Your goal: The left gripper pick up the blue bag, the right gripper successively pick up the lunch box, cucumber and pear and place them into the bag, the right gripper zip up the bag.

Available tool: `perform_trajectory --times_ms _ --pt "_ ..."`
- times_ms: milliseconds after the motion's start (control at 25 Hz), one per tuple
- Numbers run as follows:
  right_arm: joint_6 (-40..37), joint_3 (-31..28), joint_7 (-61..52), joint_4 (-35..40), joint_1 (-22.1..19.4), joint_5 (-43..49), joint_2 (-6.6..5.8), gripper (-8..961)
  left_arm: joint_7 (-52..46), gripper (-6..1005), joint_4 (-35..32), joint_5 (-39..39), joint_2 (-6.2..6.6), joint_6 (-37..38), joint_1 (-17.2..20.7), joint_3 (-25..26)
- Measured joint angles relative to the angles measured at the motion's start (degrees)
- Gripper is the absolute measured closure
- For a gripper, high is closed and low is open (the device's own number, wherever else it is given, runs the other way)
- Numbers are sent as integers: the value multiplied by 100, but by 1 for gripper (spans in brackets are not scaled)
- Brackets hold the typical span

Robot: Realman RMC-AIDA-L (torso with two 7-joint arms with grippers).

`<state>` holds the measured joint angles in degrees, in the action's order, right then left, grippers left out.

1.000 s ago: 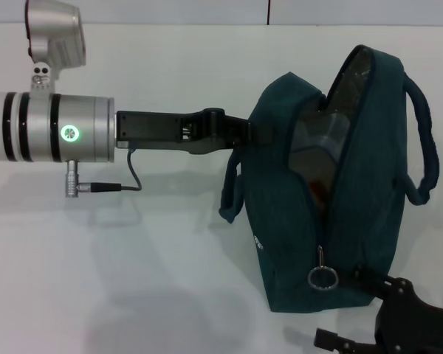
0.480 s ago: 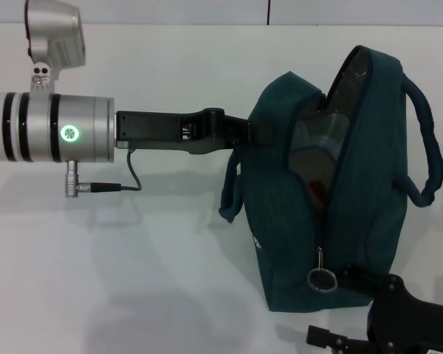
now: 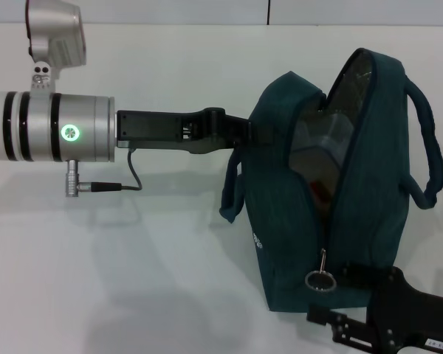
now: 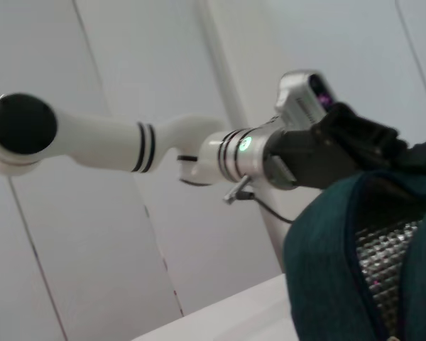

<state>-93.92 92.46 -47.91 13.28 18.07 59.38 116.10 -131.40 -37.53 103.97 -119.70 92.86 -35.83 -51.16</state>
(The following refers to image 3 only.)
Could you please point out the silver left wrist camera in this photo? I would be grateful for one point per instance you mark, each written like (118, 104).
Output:
(55, 37)

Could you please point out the orange yellow pear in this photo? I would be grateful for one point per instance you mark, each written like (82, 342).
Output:
(321, 191)

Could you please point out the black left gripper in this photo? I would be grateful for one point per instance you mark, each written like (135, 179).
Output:
(155, 129)

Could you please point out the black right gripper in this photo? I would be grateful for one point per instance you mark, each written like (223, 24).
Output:
(417, 317)

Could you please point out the dark teal insulated lunch bag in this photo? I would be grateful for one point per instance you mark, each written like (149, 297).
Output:
(280, 221)

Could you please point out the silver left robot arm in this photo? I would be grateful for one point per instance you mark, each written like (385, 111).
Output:
(40, 127)

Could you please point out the clear plastic container blue rim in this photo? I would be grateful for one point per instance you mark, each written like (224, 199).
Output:
(321, 144)

